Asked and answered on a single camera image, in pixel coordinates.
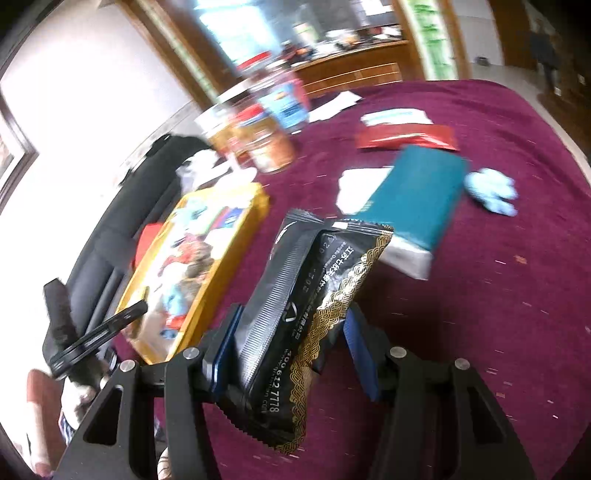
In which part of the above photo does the black fuzzy cloth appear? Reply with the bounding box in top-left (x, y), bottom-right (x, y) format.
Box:
top-left (43, 277), bottom-right (105, 386)

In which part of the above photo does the yellow bag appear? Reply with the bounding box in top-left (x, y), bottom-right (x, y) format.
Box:
top-left (113, 182), bottom-right (271, 365)

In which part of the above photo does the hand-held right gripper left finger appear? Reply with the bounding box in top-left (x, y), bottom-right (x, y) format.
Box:
top-left (59, 302), bottom-right (245, 480)

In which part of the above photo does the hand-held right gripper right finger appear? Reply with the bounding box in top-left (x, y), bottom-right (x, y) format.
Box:
top-left (342, 305), bottom-right (536, 480)

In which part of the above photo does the red cardboard box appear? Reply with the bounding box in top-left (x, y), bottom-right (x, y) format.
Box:
top-left (131, 223), bottom-right (162, 271)

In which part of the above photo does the amber clear jar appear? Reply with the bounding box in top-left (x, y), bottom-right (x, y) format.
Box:
top-left (194, 90), bottom-right (241, 160)

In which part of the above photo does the black and gold snack packet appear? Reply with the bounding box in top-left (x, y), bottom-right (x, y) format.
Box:
top-left (216, 209), bottom-right (395, 459)

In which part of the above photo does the green bamboo print panel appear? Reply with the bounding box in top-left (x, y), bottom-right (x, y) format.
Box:
top-left (399, 0), bottom-right (467, 81)

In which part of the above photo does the wooden framed picture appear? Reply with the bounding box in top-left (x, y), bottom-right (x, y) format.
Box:
top-left (0, 92), bottom-right (38, 213)

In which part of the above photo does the wooden cabinet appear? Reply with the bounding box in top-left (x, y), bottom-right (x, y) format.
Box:
top-left (291, 39), bottom-right (414, 97)

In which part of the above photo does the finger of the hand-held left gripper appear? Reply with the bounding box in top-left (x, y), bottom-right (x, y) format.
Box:
top-left (48, 300), bottom-right (149, 380)

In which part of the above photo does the jar with orange contents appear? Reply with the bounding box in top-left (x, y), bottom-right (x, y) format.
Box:
top-left (228, 104), bottom-right (298, 175)

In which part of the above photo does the white crumpled paper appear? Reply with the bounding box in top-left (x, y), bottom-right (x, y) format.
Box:
top-left (174, 150), bottom-right (257, 192)

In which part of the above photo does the red lid plastic jar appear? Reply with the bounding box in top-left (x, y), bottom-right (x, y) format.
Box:
top-left (235, 53), bottom-right (296, 93)

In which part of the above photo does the blue label plastic jar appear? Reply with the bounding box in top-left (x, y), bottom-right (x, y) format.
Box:
top-left (256, 78), bottom-right (311, 134)

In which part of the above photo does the dark red foil packet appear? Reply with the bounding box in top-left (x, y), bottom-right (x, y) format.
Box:
top-left (355, 124), bottom-right (461, 152)

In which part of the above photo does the black sofa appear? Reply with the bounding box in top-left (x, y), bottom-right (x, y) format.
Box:
top-left (41, 134), bottom-right (213, 365)

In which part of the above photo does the pink box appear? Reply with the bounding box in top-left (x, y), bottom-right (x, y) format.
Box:
top-left (291, 78), bottom-right (312, 112)

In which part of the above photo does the white paper packet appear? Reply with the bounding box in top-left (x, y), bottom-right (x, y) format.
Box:
top-left (307, 91), bottom-right (363, 124)

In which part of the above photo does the white and blue packet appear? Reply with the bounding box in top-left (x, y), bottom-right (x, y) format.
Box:
top-left (360, 108), bottom-right (435, 127)

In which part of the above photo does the brown wooden door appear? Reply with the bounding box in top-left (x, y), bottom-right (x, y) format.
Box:
top-left (489, 0), bottom-right (539, 70)

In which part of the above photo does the teal tissue pack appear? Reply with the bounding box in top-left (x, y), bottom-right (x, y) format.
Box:
top-left (360, 144), bottom-right (471, 281)

